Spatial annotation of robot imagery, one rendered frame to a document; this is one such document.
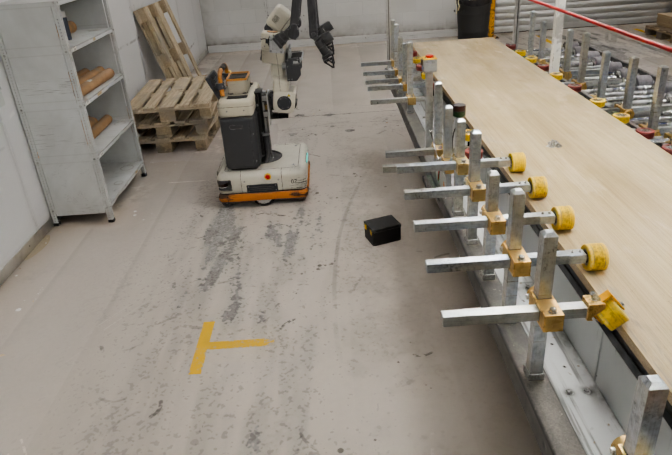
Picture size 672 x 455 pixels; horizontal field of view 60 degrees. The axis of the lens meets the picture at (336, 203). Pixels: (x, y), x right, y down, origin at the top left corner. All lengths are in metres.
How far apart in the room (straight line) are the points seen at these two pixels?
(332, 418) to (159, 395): 0.81
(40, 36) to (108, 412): 2.44
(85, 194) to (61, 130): 0.49
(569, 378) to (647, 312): 0.32
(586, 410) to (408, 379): 1.10
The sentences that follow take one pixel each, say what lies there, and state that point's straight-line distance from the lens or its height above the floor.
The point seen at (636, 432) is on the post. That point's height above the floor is 1.04.
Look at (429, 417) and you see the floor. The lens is 2.59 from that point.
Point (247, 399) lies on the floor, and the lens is 2.73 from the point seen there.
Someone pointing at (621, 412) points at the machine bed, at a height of 0.66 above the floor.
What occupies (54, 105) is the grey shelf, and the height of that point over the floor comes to 0.90.
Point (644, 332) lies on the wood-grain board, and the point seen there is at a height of 0.90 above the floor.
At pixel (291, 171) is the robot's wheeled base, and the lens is 4.23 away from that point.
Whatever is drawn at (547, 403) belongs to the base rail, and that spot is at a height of 0.70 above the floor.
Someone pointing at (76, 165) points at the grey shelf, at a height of 0.46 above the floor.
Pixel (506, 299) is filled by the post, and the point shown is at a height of 0.79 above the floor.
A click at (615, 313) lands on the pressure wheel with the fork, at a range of 1.62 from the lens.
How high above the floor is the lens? 1.87
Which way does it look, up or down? 26 degrees down
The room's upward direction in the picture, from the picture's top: 4 degrees counter-clockwise
